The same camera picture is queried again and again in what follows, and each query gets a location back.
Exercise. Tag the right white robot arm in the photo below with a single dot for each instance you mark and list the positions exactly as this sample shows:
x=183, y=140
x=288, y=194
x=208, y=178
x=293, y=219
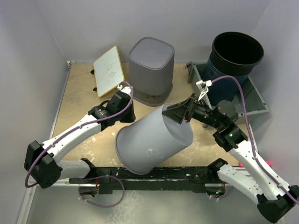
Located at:
x=273, y=195

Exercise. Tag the pink tape marker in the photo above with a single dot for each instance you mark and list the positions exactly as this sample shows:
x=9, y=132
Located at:
x=267, y=162

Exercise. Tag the small whiteboard wooden frame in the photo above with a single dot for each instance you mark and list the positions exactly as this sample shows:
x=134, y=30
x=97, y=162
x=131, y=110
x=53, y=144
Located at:
x=108, y=72

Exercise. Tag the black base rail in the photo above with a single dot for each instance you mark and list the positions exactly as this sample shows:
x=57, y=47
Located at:
x=192, y=178

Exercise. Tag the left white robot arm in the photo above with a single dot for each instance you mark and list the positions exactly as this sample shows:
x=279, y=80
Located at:
x=43, y=161

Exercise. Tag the dark blue round bin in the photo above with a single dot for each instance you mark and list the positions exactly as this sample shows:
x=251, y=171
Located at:
x=233, y=54

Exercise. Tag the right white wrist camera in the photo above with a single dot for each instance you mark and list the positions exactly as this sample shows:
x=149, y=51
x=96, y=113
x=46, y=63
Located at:
x=203, y=87

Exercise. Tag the grey slotted square bin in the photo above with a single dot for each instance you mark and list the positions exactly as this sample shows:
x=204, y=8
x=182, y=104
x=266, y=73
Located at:
x=150, y=70

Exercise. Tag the grey plastic crate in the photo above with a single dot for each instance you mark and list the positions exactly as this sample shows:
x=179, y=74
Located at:
x=255, y=104

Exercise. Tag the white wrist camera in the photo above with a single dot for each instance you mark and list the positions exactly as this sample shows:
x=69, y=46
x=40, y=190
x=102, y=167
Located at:
x=203, y=87
x=125, y=87

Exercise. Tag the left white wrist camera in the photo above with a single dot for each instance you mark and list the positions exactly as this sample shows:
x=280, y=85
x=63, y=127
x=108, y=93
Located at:
x=125, y=87

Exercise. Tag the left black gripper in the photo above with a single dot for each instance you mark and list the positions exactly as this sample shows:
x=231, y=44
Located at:
x=131, y=117

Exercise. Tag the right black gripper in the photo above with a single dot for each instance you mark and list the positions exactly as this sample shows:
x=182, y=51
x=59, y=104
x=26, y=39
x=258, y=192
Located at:
x=186, y=109

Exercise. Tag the smooth lavender round bin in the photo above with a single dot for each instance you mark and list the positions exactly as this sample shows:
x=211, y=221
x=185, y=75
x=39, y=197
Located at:
x=151, y=140

